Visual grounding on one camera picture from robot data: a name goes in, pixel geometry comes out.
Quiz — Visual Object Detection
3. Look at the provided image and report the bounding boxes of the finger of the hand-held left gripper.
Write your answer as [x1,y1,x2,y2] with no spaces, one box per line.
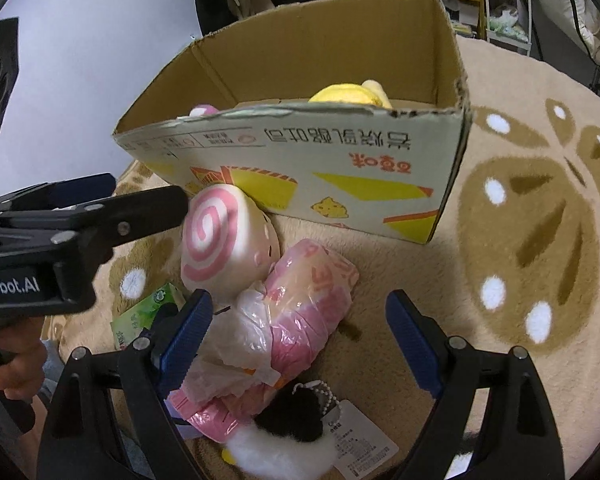
[45,186,189,262]
[0,172,117,227]

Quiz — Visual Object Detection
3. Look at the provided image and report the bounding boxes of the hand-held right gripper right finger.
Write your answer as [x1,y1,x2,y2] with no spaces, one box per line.
[385,289,566,480]

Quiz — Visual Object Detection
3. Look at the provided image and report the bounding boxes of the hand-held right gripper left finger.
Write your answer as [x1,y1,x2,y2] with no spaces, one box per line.
[36,289,214,480]

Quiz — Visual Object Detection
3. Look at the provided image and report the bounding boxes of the pink swirl plush toy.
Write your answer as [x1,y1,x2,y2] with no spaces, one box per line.
[180,183,281,297]

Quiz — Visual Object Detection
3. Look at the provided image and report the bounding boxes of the pink plastic-wrapped plush toy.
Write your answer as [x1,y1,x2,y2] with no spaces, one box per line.
[167,239,361,444]

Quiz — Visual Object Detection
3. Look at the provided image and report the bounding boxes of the printed cardboard box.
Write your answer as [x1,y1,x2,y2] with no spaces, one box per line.
[111,0,474,247]

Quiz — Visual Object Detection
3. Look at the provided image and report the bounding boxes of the person's left hand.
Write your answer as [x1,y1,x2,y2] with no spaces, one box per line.
[0,340,49,402]

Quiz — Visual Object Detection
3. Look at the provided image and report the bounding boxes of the green tissue packet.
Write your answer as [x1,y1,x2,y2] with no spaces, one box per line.
[110,282,186,354]

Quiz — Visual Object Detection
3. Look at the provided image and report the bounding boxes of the white paper tag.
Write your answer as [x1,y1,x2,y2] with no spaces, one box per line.
[330,399,400,480]

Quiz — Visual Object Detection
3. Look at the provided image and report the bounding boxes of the dark box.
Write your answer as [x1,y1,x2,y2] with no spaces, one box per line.
[0,17,20,173]

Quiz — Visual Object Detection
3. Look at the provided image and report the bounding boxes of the beige patterned rug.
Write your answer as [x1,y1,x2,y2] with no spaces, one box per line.
[40,35,600,480]

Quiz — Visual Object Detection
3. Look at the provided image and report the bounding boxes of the yellow plush toy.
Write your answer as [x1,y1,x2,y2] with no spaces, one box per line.
[307,79,394,110]

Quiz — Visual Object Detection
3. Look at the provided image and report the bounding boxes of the white trolley cart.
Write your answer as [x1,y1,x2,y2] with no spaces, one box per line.
[482,0,534,57]

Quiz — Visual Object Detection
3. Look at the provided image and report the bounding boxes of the white bedding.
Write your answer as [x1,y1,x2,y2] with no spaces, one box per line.
[525,0,600,77]

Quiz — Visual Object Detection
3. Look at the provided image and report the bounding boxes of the black and white plush keychain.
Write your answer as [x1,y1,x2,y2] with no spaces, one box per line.
[221,381,342,479]

